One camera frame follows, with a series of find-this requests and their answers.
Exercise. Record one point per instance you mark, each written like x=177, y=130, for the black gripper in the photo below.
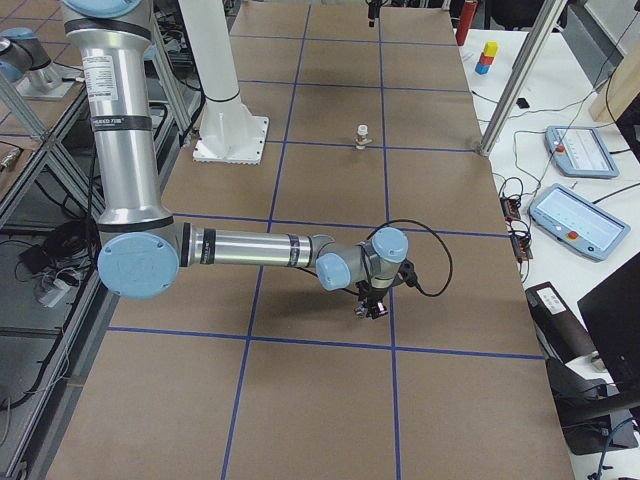
x=370, y=298

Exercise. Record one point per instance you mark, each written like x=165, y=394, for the chrome metal angle valve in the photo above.
x=360, y=311

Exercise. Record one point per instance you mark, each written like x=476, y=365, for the white PPR pipe fitting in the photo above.
x=362, y=139

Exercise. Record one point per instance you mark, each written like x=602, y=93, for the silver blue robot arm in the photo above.
x=143, y=247

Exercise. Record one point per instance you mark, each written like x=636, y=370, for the near blue teach pendant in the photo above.
x=578, y=223

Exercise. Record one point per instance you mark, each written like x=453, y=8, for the blue teach pendant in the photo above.
x=578, y=223
x=580, y=152

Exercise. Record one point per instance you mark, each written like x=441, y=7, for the black monitor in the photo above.
x=611, y=315

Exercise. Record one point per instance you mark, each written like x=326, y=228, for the far blue teach pendant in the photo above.
x=580, y=152

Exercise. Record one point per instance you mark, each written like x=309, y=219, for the stacked coloured toy blocks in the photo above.
x=486, y=58

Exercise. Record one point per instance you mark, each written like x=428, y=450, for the red cylinder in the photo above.
x=465, y=21

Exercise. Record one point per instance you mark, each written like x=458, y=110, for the white pedestal column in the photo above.
x=228, y=132

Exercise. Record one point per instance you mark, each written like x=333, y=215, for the aluminium frame post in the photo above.
x=525, y=60

